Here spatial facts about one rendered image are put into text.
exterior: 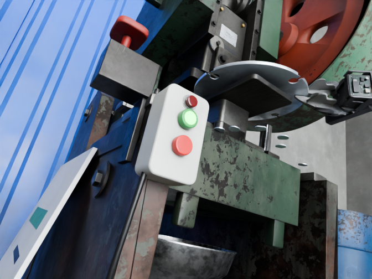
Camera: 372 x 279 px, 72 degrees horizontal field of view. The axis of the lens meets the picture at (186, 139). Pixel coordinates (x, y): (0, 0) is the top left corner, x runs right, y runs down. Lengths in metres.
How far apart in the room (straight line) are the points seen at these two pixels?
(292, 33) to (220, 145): 0.83
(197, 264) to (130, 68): 0.43
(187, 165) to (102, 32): 1.88
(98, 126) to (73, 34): 1.22
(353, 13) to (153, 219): 0.97
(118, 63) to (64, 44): 1.57
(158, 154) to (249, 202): 0.31
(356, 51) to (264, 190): 0.59
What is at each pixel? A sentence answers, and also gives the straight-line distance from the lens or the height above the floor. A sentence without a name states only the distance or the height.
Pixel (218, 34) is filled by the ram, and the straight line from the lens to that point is 0.91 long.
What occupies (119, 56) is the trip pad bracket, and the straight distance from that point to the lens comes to 0.46.
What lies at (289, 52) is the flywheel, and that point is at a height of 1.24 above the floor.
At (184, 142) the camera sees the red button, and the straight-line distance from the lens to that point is 0.34.
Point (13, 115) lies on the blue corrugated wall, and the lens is 1.82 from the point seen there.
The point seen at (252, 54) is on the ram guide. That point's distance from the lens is 0.93.
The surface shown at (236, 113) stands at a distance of 0.69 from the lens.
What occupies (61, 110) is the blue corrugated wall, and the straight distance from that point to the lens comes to 1.86.
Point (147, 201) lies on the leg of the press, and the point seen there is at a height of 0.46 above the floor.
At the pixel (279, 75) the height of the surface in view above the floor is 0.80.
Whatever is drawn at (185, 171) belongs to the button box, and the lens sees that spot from 0.35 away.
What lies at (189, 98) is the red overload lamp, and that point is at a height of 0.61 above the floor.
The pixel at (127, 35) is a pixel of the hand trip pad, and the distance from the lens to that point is 0.52.
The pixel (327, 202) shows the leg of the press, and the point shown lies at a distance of 0.72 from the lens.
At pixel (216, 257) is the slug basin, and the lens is 0.64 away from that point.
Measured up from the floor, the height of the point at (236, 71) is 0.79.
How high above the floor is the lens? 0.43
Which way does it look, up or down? 19 degrees up
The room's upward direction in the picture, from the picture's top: 12 degrees clockwise
